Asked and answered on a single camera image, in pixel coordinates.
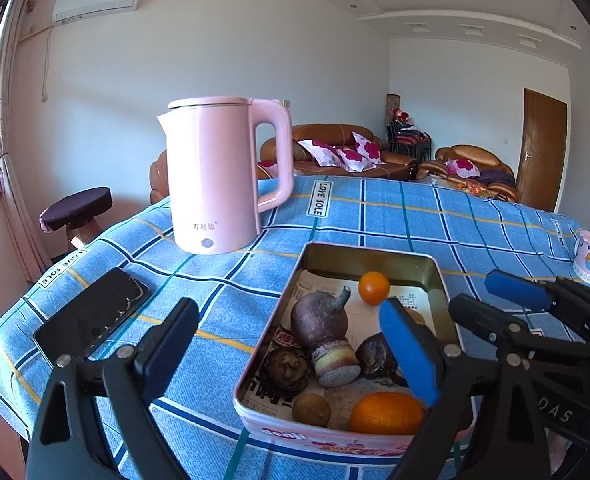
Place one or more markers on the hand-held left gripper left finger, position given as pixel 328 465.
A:
pixel 172 345

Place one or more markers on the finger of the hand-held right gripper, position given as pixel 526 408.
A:
pixel 475 317
pixel 515 287

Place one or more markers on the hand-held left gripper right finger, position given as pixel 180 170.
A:
pixel 410 350

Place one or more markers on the dark passion fruit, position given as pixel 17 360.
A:
pixel 375 355

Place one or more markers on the large orange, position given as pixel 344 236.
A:
pixel 385 414

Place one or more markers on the small orange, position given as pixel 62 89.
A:
pixel 374 287

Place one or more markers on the cut brown striped fruit piece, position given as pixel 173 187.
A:
pixel 335 365

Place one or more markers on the round purple fruit with stem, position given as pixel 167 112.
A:
pixel 317 322

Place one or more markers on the pink tin box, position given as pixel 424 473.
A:
pixel 365 259

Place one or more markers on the dark brown cracked fruit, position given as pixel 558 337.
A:
pixel 287 369

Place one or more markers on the black smartphone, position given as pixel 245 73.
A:
pixel 92 317

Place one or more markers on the printed paper lining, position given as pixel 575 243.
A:
pixel 270 385

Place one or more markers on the tray of assorted fruit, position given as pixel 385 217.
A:
pixel 475 190

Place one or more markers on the purple blanket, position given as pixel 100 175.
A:
pixel 497 178

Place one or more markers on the white pillow with magenta flowers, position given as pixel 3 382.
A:
pixel 317 152
pixel 352 159
pixel 462 166
pixel 367 147

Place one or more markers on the brown wooden door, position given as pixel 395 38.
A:
pixel 542 150

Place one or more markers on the brown leather armchair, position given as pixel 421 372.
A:
pixel 470 152

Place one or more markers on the blue plaid tablecloth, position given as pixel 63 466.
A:
pixel 375 210

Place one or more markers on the brown leather chair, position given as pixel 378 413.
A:
pixel 159 180

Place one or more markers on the round stool with purple cushion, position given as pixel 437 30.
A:
pixel 75 207

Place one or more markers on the pink electric kettle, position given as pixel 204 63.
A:
pixel 210 175

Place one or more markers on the stacked black chairs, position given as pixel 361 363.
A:
pixel 407 142

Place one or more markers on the red plush toy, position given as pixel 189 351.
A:
pixel 401 115

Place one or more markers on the tall patterned vase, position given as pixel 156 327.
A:
pixel 392 102

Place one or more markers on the pink curtain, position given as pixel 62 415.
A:
pixel 17 185

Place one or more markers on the brown leather sofa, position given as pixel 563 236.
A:
pixel 325 132

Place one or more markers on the white air conditioner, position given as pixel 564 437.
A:
pixel 97 2

